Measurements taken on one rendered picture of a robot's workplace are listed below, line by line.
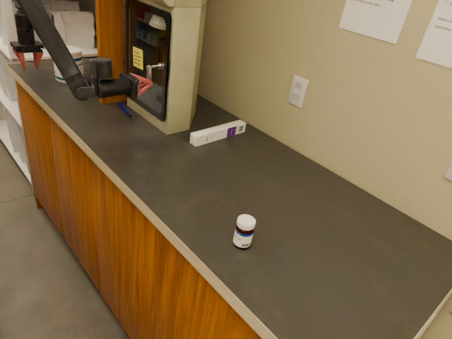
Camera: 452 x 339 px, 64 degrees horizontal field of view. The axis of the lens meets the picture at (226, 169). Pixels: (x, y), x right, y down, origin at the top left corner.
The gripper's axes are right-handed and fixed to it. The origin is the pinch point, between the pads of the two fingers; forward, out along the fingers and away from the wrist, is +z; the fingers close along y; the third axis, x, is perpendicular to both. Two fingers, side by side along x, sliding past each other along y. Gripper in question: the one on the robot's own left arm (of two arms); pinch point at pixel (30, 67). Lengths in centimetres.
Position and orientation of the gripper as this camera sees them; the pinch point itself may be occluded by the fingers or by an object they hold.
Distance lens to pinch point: 165.1
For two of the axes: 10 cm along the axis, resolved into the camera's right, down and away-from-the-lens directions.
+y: 7.4, -2.6, 6.3
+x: -6.6, -4.7, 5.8
